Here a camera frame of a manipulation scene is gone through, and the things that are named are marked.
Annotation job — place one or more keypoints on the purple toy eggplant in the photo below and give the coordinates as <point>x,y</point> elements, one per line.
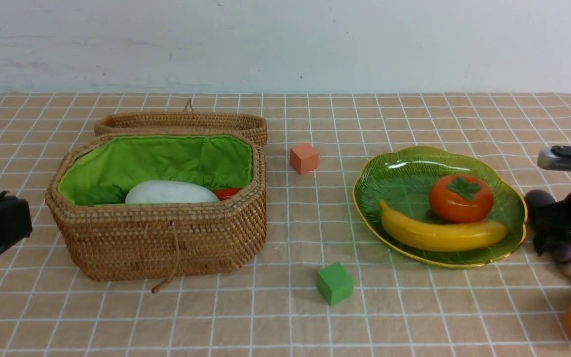
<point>546,238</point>

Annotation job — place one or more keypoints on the orange toy persimmon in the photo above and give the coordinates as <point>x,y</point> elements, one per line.
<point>460,199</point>

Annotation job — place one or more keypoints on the yellow toy banana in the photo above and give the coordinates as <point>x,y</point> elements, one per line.
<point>440,237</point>

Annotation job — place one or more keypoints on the orange toy carrot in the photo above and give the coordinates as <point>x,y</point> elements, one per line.
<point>224,194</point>

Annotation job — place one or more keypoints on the white toy radish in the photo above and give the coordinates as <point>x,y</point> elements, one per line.
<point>147,192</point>

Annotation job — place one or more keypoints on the green glass plate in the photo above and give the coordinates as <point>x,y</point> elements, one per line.
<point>402,179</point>

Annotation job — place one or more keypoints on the green foam cube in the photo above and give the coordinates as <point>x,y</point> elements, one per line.
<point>334,283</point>

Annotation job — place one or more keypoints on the checkered beige tablecloth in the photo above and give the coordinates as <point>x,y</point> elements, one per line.
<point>271,307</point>

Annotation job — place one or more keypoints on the orange foam cube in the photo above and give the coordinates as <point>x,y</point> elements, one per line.
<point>304,158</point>

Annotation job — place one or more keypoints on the woven basket lid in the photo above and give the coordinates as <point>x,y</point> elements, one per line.
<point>252,127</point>

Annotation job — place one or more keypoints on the woven wicker basket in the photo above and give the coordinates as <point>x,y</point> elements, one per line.
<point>110,240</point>

